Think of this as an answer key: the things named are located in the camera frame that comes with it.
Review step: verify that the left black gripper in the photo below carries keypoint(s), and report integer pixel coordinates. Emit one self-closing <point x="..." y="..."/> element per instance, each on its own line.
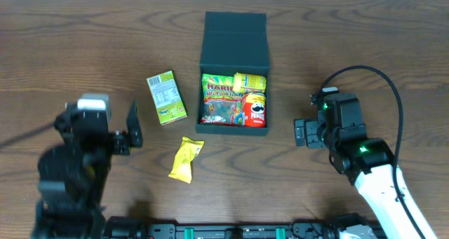
<point x="121" y="141"/>

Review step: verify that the yellow Mentos bottle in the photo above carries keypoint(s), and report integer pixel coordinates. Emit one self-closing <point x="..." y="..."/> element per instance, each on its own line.
<point x="249" y="83"/>

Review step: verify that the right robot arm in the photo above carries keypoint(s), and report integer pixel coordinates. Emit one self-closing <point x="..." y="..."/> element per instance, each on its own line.
<point x="368" y="163"/>

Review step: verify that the red Pringles can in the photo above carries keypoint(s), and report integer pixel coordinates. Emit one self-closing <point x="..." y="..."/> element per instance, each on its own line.
<point x="254" y="110"/>

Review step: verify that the black open gift box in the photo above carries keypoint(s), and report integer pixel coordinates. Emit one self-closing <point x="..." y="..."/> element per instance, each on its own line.
<point x="234" y="42"/>

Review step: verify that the Haribo worms gummy bag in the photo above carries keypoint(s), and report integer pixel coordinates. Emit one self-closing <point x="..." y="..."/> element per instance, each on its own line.
<point x="222" y="106"/>

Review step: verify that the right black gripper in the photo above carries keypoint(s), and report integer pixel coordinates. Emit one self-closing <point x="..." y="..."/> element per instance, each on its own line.
<point x="312" y="132"/>

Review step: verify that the green snack carton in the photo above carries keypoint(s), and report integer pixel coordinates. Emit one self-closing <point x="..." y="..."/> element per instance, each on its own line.
<point x="167" y="100"/>

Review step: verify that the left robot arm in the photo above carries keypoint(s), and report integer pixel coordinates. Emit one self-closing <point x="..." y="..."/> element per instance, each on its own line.
<point x="72" y="175"/>

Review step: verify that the yellow candy wrapper pack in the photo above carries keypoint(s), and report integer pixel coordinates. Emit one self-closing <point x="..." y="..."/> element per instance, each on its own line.
<point x="182" y="164"/>

